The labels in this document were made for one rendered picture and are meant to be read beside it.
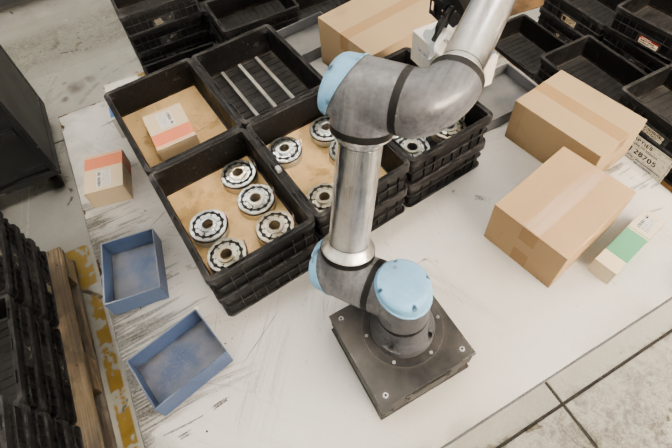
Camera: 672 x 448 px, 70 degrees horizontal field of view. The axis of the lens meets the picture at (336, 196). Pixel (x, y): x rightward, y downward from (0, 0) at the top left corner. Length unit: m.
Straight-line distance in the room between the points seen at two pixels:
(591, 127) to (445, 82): 0.88
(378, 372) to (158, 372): 0.56
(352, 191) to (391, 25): 1.00
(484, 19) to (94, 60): 3.02
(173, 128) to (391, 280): 0.85
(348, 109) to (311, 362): 0.71
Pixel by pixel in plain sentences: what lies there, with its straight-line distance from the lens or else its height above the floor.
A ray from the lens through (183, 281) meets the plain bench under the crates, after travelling 1.44.
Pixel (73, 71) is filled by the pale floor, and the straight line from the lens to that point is 3.60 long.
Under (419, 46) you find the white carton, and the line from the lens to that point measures 1.34.
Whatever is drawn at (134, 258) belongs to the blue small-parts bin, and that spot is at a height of 0.70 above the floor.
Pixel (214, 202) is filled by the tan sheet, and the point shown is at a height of 0.83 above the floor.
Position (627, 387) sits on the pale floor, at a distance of 2.19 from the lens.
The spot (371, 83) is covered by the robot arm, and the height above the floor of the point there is 1.41.
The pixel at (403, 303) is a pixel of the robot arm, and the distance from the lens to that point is 0.96.
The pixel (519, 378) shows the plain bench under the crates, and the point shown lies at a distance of 1.31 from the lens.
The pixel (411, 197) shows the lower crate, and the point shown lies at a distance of 1.42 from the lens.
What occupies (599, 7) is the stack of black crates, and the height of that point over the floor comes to 0.38.
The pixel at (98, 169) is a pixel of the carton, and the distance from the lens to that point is 1.71.
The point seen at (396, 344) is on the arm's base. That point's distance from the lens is 1.11.
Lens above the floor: 1.91
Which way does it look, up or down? 54 degrees down
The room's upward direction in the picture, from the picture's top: 6 degrees counter-clockwise
